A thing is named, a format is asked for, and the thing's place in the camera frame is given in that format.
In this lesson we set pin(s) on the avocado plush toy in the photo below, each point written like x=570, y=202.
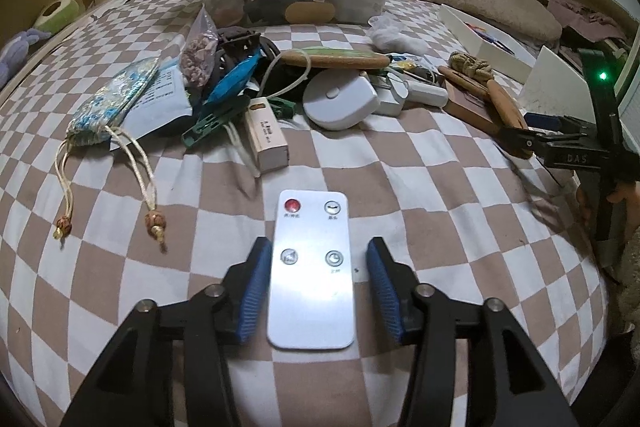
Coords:
x=57, y=14

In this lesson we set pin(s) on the clear bag of dried bits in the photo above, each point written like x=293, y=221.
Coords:
x=197, y=57

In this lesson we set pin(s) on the round picture wooden coaster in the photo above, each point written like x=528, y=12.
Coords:
x=460, y=82

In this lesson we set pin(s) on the white charger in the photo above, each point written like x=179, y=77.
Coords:
x=420, y=94

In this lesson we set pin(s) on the white shallow tray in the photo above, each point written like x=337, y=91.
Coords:
x=480, y=42

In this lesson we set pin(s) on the green plastic clip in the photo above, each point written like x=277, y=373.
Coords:
x=210, y=124

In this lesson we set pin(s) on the round brown wooden lid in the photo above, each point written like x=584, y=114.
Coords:
x=507, y=104

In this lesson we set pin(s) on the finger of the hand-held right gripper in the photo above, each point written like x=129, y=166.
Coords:
x=522, y=141
x=550, y=122

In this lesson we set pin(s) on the pile of lighters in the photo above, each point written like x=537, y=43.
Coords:
x=487, y=36

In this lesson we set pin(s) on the white shoe box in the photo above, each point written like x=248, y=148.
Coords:
x=550, y=82

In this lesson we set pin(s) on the pink brown notebook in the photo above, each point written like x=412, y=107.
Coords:
x=475, y=117

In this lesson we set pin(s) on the pink folded clothes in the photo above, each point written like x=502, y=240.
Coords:
x=580, y=14

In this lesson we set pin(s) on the small wooden box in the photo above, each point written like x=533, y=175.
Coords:
x=267, y=137

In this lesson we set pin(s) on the white printed paper packet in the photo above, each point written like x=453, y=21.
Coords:
x=160, y=102

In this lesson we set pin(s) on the white cotton wad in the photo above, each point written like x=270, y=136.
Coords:
x=395, y=37

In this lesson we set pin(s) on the purple plush toy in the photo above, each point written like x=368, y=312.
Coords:
x=20, y=54

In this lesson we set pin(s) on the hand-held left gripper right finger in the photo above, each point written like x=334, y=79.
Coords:
x=382, y=297

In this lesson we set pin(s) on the person's right hand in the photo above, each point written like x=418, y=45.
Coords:
x=625, y=197

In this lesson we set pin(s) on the green wooden hand mirror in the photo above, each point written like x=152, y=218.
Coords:
x=340, y=58

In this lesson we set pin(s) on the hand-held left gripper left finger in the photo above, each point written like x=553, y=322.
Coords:
x=252, y=297

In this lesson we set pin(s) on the black hair claw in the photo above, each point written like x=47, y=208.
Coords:
x=240, y=49

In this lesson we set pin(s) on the white remote control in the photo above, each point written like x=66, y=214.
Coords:
x=312, y=277

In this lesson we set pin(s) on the white round gadget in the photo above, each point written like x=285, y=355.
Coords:
x=340, y=99

